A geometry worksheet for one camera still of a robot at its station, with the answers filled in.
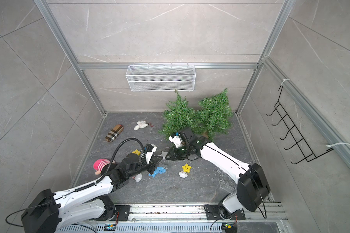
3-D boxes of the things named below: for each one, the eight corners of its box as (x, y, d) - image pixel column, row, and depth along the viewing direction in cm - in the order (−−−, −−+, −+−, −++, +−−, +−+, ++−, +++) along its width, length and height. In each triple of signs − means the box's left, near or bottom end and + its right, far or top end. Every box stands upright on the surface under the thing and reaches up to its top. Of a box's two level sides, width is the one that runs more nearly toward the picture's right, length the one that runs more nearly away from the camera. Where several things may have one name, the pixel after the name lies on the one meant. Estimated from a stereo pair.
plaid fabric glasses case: (105, 140, 105) (103, 137, 102) (118, 126, 113) (116, 123, 110) (112, 143, 103) (110, 140, 100) (124, 128, 112) (123, 125, 109)
